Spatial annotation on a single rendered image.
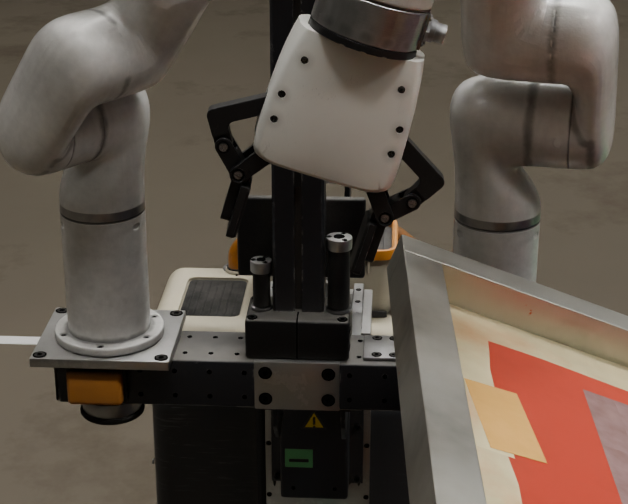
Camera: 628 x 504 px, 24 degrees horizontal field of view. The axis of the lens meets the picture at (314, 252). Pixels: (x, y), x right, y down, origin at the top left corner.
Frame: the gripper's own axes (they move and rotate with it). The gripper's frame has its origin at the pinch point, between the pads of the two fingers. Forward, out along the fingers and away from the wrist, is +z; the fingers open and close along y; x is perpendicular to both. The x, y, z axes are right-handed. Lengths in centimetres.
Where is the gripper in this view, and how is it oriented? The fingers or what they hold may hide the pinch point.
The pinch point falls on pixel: (297, 236)
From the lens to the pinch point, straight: 102.8
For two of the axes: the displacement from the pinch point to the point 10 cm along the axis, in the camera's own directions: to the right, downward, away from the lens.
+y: -9.6, -2.8, -1.0
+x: -0.2, 3.8, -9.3
